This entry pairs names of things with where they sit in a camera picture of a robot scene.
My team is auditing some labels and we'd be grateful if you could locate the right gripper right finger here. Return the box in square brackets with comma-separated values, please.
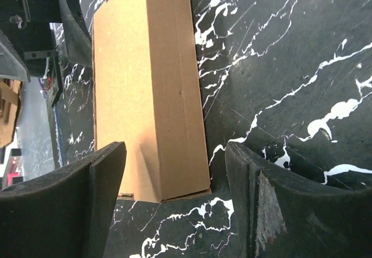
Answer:
[225, 142, 371, 257]

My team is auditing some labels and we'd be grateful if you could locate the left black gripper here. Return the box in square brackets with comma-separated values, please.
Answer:
[0, 0, 92, 106]

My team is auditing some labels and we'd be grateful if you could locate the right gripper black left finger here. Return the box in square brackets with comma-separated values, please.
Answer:
[1, 142, 127, 257]

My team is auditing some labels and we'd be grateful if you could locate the brown cardboard box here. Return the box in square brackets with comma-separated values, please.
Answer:
[92, 0, 211, 203]

